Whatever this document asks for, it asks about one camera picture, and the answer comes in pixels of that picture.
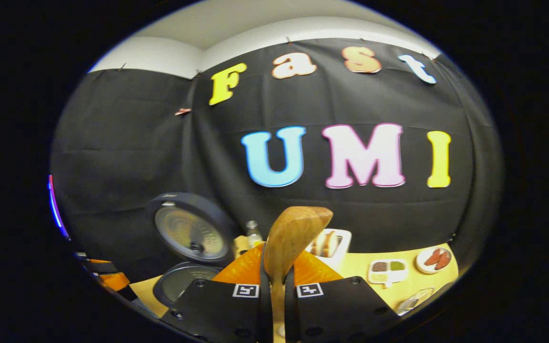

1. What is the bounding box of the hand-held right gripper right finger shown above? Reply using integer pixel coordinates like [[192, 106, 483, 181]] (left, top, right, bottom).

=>
[[284, 250, 401, 343]]

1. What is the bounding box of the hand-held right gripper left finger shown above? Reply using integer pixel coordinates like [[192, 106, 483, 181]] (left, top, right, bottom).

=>
[[160, 243, 273, 343]]

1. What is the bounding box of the metal wire chopstick holder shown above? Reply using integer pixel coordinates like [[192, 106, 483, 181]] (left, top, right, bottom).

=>
[[396, 287, 435, 316]]

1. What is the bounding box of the silver black rice cooker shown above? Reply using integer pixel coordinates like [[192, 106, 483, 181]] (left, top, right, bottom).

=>
[[146, 192, 237, 308]]

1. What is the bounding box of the wooden spoon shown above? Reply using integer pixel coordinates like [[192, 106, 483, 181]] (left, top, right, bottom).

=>
[[264, 206, 334, 334]]

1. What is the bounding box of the white divided bean dish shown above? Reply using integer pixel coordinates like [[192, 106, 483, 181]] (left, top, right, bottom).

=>
[[367, 259, 407, 289]]

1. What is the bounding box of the white toaster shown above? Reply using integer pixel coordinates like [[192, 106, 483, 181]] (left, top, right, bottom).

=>
[[305, 229, 352, 267]]

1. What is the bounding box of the small glass bottle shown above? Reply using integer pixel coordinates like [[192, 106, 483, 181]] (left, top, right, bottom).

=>
[[245, 221, 263, 248]]

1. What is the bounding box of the white round plate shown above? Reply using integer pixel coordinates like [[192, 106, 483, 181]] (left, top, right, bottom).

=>
[[416, 247, 453, 274]]

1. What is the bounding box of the black backdrop cloth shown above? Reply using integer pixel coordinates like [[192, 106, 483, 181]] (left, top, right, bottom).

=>
[[51, 38, 504, 282]]

